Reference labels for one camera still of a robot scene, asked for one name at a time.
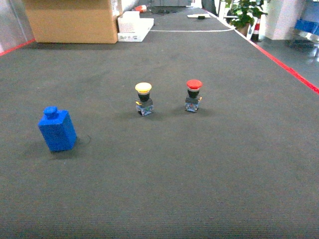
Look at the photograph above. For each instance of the blue rectangular block part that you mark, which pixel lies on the blue rectangular block part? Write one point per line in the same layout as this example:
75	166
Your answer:
57	129

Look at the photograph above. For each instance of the yellow mushroom push button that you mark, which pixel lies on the yellow mushroom push button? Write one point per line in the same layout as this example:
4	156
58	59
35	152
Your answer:
144	105

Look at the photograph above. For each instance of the red mushroom push button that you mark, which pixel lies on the red mushroom push button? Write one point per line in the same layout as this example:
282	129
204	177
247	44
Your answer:
193	99

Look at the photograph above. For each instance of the white flat cardboard box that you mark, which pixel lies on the white flat cardboard box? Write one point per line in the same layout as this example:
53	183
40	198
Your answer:
134	30

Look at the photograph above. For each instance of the small white box on top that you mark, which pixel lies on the small white box on top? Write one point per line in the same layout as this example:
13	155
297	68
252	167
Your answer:
130	17

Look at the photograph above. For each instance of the orange white cylinder object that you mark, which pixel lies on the orange white cylinder object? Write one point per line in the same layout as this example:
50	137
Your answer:
141	8

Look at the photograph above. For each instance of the red white traffic cone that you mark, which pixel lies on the red white traffic cone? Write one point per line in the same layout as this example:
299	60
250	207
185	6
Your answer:
255	33

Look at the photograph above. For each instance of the green potted plant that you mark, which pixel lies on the green potted plant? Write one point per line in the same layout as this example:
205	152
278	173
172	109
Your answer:
243	14

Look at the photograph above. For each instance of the large brown cardboard box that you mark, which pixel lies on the large brown cardboard box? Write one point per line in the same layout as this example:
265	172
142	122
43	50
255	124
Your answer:
73	21

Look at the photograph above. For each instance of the red conveyor side rail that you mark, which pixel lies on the red conveyor side rail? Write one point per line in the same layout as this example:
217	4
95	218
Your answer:
236	57

